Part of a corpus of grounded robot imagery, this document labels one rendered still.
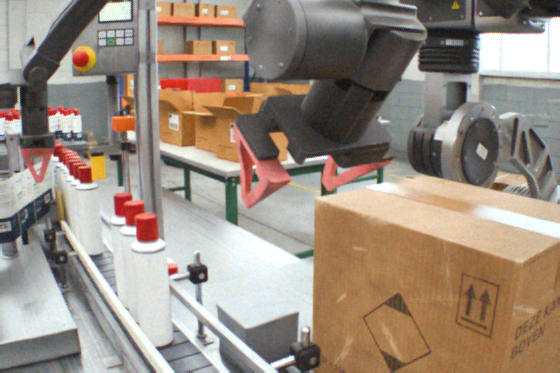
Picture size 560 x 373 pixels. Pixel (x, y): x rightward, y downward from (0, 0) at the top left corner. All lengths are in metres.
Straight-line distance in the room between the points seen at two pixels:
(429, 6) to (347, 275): 0.60
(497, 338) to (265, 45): 0.35
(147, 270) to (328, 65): 0.48
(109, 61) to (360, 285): 0.76
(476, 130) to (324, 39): 0.73
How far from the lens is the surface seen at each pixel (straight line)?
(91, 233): 1.14
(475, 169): 1.02
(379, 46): 0.34
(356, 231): 0.60
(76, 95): 8.71
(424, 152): 1.03
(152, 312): 0.74
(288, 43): 0.29
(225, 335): 0.63
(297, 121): 0.39
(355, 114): 0.37
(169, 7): 8.50
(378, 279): 0.59
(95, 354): 0.87
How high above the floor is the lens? 1.28
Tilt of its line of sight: 11 degrees down
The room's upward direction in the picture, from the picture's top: straight up
